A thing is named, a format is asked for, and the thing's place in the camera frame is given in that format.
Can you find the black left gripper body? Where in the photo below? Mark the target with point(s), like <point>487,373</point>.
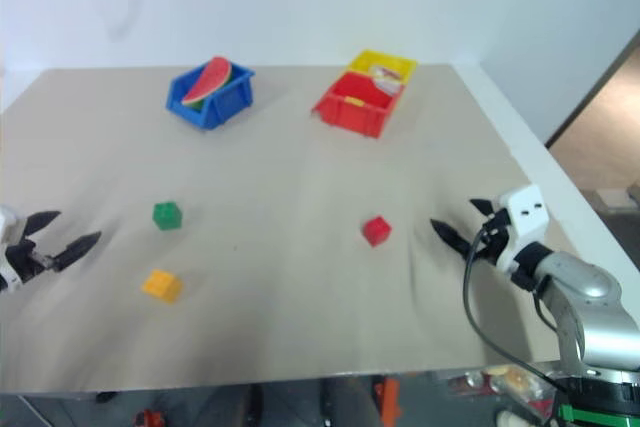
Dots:
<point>26,259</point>

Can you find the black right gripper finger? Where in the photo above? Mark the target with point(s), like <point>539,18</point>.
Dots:
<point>452,237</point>
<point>484,207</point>

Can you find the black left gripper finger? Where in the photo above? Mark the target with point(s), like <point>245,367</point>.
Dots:
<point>44,219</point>
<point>75,249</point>

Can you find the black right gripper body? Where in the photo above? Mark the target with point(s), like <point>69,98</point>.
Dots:
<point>492,239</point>

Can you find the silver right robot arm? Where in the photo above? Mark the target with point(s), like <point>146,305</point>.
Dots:
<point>590,287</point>

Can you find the red cube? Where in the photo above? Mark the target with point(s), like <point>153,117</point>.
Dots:
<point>376,230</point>

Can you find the yellow cube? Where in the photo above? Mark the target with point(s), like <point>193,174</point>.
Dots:
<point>161,285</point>

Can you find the green cube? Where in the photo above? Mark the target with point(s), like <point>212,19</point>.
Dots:
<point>167,216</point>

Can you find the clear bag of toy food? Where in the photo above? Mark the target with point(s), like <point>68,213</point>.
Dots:
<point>510,382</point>

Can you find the beige table cloth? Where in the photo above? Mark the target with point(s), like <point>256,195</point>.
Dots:
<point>300,247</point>

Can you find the red plastic bin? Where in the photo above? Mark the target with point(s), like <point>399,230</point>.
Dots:
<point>352,114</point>

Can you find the white and red snack packet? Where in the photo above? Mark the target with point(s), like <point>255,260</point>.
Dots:
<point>386,77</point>

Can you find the orange object under table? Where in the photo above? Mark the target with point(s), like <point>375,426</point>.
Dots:
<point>389,399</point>

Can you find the red object under table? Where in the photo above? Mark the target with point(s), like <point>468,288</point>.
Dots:
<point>150,418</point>

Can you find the yellow plastic bin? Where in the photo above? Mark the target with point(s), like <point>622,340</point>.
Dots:
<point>362,61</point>

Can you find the black robot torso green band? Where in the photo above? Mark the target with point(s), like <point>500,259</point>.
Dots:
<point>600,399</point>

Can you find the blue plastic bin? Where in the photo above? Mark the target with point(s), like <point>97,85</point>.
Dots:
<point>220,104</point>

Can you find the toy watermelon slice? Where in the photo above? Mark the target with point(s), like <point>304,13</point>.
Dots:
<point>209,80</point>

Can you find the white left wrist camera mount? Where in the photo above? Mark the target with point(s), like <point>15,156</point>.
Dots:
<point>7,227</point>

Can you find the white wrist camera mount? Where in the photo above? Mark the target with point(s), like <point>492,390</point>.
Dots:
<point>525,212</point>
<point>7,227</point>

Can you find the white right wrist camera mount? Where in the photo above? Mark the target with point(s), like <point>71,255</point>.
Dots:
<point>525,212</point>

